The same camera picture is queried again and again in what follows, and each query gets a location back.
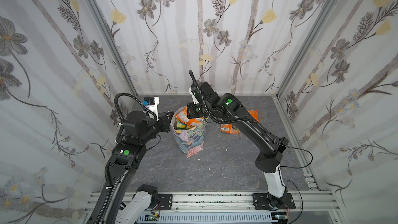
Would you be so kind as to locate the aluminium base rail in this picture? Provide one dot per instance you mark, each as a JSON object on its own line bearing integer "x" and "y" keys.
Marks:
{"x": 314, "y": 206}

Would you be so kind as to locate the small orange snack packet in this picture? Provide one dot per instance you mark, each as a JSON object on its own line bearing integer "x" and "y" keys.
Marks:
{"x": 254, "y": 114}

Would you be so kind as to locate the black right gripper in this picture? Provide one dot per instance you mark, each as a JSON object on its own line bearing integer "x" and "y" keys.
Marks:
{"x": 192, "y": 110}

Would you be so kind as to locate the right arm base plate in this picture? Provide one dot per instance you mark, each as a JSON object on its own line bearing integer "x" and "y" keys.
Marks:
{"x": 271, "y": 203}

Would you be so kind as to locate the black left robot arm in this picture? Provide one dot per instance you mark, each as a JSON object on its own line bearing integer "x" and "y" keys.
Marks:
{"x": 137, "y": 128}

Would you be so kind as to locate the green Fox's candy bag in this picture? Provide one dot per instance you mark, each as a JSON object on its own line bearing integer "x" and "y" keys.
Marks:
{"x": 181, "y": 126}

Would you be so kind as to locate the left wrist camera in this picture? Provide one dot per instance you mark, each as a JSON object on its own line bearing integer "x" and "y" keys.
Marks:
{"x": 151, "y": 106}

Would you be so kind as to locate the floral white paper bag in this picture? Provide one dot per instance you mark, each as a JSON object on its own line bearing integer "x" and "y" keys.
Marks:
{"x": 190, "y": 141}

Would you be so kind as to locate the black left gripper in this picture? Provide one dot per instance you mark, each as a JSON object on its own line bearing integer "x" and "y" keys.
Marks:
{"x": 165, "y": 122}

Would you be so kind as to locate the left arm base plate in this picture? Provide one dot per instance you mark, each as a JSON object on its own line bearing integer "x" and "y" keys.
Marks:
{"x": 165, "y": 202}

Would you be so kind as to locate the orange mango candy bag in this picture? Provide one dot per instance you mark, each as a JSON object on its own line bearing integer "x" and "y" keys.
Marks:
{"x": 230, "y": 129}
{"x": 191, "y": 122}

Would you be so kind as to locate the white vented cable duct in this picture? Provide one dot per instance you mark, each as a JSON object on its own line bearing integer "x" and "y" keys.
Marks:
{"x": 208, "y": 218}

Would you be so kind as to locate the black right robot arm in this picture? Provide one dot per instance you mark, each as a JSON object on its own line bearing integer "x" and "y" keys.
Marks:
{"x": 228, "y": 109}

